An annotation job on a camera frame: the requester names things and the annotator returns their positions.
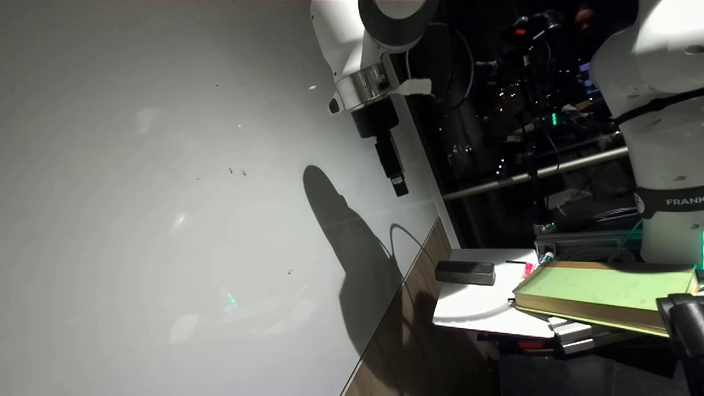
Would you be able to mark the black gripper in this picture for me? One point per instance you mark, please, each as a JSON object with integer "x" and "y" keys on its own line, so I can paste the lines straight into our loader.
{"x": 377, "y": 124}

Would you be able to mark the black round mount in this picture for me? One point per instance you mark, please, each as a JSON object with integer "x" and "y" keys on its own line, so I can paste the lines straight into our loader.
{"x": 686, "y": 337}

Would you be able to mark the stack of dark equipment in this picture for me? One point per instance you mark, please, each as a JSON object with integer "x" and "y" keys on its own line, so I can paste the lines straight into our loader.
{"x": 586, "y": 228}

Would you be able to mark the person in background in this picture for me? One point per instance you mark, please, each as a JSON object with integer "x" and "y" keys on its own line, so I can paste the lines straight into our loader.
{"x": 586, "y": 19}

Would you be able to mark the green notebook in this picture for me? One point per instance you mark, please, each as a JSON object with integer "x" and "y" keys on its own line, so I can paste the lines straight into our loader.
{"x": 609, "y": 298}

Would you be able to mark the large grey whiteboard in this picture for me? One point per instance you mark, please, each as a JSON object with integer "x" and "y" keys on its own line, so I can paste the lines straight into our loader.
{"x": 146, "y": 221}

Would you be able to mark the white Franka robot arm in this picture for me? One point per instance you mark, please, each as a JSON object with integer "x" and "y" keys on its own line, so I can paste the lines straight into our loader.
{"x": 661, "y": 110}

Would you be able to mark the red marker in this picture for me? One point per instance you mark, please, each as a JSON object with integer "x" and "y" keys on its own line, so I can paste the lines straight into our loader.
{"x": 528, "y": 271}

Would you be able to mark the small silver block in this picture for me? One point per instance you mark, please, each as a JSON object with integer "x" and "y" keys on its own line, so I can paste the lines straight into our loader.
{"x": 572, "y": 336}

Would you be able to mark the silver metal rail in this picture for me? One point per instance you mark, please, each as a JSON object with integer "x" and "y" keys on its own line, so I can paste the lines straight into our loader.
{"x": 543, "y": 172}

